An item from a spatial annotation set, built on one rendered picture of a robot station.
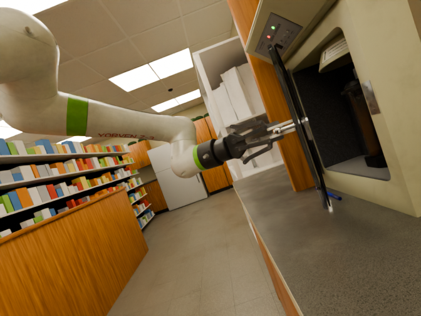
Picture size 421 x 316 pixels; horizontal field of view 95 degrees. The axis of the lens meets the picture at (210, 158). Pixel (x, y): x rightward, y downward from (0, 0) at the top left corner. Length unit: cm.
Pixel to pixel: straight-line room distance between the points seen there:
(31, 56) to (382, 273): 72
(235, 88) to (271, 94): 95
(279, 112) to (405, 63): 39
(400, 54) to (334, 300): 46
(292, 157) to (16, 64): 81
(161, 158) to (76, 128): 488
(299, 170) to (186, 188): 475
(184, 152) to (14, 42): 45
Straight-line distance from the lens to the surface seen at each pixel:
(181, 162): 65
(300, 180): 84
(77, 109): 63
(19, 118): 65
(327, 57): 64
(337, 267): 45
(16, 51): 52
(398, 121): 54
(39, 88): 60
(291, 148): 82
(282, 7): 59
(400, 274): 44
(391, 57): 55
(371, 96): 53
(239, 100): 174
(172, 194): 554
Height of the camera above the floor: 121
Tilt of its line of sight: 2 degrees down
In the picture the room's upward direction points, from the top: 20 degrees counter-clockwise
